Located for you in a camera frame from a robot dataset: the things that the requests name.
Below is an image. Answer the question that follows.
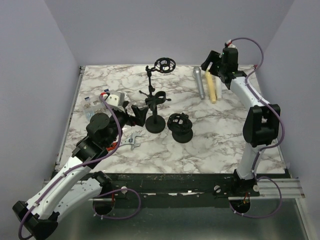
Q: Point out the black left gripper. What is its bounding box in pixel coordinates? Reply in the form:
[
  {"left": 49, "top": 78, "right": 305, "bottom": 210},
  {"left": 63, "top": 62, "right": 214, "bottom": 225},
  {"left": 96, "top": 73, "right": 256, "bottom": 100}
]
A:
[{"left": 105, "top": 101, "right": 148, "bottom": 147}]

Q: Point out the black round-base clip stand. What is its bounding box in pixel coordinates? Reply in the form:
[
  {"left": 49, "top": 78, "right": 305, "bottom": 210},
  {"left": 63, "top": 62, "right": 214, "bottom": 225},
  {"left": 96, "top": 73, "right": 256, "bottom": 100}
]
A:
[{"left": 145, "top": 91, "right": 167, "bottom": 134}]

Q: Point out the beige microphone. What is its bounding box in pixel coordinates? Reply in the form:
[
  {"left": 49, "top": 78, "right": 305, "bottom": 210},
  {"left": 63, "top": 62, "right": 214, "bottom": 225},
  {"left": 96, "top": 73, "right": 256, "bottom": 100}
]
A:
[{"left": 204, "top": 71, "right": 217, "bottom": 104}]

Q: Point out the silver grey microphone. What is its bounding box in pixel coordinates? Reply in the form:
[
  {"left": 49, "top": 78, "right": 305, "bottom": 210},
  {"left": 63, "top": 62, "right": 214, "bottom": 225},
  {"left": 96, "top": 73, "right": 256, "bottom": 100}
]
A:
[{"left": 193, "top": 66, "right": 205, "bottom": 100}]

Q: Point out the white microphone silver mesh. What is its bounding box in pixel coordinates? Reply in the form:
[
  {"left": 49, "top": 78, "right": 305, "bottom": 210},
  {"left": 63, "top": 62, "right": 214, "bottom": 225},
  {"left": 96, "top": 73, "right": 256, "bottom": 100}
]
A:
[{"left": 215, "top": 78, "right": 222, "bottom": 100}]

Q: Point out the black tripod shock mount stand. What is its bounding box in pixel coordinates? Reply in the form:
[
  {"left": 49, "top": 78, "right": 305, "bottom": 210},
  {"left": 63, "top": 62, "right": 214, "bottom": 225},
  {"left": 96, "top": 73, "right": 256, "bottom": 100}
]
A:
[{"left": 138, "top": 56, "right": 177, "bottom": 101}]

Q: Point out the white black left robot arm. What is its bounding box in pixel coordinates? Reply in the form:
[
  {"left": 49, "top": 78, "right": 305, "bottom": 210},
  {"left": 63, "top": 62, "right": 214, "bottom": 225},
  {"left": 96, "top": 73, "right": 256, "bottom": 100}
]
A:
[{"left": 12, "top": 104, "right": 148, "bottom": 240}]

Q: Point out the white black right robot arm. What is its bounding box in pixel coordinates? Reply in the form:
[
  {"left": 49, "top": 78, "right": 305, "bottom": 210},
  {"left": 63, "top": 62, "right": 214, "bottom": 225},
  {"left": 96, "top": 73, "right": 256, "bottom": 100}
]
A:
[{"left": 200, "top": 47, "right": 281, "bottom": 196}]

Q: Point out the clear plastic screw box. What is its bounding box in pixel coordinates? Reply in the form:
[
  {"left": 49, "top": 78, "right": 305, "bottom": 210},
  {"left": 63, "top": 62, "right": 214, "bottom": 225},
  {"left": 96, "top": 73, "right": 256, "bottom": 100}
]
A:
[{"left": 81, "top": 95, "right": 109, "bottom": 121}]

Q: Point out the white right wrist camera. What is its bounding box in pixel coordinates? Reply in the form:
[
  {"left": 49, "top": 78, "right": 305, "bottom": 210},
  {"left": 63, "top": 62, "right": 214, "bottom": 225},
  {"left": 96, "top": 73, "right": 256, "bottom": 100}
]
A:
[{"left": 224, "top": 39, "right": 237, "bottom": 49}]

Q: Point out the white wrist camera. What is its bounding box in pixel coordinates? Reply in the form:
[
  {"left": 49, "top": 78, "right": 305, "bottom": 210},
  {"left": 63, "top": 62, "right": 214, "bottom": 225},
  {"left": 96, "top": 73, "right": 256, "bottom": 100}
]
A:
[
  {"left": 105, "top": 91, "right": 125, "bottom": 108},
  {"left": 224, "top": 39, "right": 237, "bottom": 49}
]

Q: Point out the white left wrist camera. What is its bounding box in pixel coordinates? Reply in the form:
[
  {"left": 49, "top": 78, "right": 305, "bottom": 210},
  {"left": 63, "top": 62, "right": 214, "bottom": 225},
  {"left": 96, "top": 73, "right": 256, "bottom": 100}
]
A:
[{"left": 105, "top": 91, "right": 125, "bottom": 108}]

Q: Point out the orange handled adjustable wrench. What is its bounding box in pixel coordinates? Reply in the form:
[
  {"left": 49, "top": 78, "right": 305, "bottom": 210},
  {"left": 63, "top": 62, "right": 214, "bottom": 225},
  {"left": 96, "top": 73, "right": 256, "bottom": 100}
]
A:
[{"left": 106, "top": 133, "right": 141, "bottom": 151}]

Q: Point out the black shock mount round stand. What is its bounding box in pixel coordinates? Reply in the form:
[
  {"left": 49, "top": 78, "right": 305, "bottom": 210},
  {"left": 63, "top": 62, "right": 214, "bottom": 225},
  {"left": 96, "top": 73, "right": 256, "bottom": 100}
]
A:
[{"left": 167, "top": 113, "right": 193, "bottom": 144}]

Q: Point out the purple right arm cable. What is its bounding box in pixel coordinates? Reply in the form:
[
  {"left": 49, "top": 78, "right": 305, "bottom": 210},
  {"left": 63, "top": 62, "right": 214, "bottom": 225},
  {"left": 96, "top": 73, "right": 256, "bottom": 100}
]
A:
[{"left": 226, "top": 37, "right": 287, "bottom": 219}]

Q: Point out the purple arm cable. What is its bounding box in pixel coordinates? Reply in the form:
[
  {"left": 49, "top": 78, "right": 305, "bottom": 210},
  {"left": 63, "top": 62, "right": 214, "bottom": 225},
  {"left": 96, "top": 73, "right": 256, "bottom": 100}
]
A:
[
  {"left": 226, "top": 37, "right": 287, "bottom": 219},
  {"left": 18, "top": 94, "right": 123, "bottom": 239}
]

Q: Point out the black front mounting rail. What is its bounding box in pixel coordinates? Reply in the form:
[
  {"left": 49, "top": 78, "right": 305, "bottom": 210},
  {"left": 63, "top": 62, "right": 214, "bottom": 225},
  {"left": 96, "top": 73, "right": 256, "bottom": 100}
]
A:
[{"left": 51, "top": 171, "right": 292, "bottom": 210}]

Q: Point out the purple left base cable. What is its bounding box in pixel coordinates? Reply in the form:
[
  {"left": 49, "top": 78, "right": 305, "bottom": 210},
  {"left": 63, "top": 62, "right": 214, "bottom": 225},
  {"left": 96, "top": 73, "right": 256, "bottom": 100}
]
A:
[{"left": 92, "top": 187, "right": 142, "bottom": 221}]

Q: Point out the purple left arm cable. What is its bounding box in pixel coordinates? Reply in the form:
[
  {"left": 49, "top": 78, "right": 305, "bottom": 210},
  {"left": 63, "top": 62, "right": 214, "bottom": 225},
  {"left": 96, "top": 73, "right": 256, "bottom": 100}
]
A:
[{"left": 18, "top": 94, "right": 123, "bottom": 239}]

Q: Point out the aluminium extrusion rail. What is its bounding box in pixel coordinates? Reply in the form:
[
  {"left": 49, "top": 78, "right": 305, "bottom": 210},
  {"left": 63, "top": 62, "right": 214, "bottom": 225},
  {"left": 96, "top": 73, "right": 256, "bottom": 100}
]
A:
[{"left": 228, "top": 177, "right": 306, "bottom": 201}]

